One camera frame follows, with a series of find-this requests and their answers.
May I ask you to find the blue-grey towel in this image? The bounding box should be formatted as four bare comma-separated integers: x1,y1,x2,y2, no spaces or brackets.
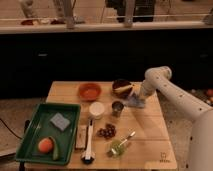
125,95,145,108

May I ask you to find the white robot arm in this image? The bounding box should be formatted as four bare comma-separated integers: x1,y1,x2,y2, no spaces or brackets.
137,66,213,171

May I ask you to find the small metal cup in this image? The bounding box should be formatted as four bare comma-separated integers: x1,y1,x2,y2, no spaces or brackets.
112,101,124,117

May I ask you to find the white paper cup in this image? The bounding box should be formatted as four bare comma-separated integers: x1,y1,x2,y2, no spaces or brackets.
89,102,105,119

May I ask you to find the dark brown bowl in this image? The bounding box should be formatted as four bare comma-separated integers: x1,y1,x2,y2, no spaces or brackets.
112,79,133,99

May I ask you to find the yellow banana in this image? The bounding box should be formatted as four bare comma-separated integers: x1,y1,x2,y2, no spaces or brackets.
114,85,133,93

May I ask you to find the orange plastic bowl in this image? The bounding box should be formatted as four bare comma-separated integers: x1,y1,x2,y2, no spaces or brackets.
78,83,101,101

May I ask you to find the bunch of dark grapes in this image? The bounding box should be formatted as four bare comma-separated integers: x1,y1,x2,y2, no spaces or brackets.
97,124,116,139

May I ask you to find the green glass dish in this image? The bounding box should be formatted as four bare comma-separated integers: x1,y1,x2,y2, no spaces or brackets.
107,140,125,157

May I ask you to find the wooden block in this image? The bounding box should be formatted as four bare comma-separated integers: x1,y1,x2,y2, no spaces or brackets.
75,125,87,149

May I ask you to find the white dish brush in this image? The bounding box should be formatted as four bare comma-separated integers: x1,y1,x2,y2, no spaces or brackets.
81,120,95,165

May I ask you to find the grey-blue sponge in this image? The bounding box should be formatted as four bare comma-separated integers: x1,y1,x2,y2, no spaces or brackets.
50,113,70,131

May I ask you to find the green cucumber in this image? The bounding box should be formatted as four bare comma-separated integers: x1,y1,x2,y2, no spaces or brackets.
49,136,59,161

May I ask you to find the green plastic tray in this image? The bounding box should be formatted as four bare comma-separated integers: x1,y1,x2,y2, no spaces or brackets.
15,103,81,165

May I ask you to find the orange fruit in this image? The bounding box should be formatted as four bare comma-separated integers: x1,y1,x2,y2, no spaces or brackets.
38,138,53,153

